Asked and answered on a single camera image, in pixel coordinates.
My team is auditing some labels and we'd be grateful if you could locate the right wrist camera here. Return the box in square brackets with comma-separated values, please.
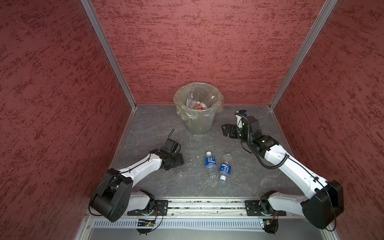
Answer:
[235, 110, 249, 130]

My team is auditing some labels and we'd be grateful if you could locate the aluminium corner post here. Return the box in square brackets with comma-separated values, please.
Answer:
[80, 0, 138, 110]
[269, 0, 339, 111]

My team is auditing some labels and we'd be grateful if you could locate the translucent green bin liner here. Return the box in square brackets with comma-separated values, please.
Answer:
[173, 82, 224, 121]

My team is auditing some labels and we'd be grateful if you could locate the blue label bottle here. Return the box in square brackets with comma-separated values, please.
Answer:
[205, 151, 217, 179]
[219, 153, 233, 183]

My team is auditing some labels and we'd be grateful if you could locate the grey mesh waste bin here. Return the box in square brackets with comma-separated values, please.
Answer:
[173, 82, 224, 135]

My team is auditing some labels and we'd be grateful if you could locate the clear purple tinted bottle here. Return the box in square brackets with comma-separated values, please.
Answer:
[187, 93, 197, 109]

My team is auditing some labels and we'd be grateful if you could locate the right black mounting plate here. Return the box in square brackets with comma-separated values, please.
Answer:
[245, 200, 287, 217]

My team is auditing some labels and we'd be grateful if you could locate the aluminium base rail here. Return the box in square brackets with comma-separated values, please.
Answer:
[86, 197, 328, 219]

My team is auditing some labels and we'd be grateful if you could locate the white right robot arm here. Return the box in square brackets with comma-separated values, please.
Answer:
[222, 110, 344, 230]

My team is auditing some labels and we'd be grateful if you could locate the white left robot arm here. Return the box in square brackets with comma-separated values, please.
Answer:
[88, 138, 184, 223]

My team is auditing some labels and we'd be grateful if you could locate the black mounting plate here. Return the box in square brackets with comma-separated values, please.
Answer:
[126, 200, 169, 217]
[245, 200, 287, 217]

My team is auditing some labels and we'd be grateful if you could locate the right aluminium corner post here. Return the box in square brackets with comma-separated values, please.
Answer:
[269, 0, 339, 111]

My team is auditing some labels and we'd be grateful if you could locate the white slotted cable duct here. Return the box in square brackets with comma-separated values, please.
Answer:
[92, 218, 264, 232]

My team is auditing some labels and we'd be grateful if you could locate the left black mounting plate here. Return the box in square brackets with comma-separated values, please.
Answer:
[126, 200, 169, 217]

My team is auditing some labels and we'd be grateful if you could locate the left aluminium corner post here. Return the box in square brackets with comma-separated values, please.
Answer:
[80, 0, 138, 110]

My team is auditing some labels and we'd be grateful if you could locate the clear bottle red label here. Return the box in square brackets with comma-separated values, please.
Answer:
[197, 102, 208, 110]

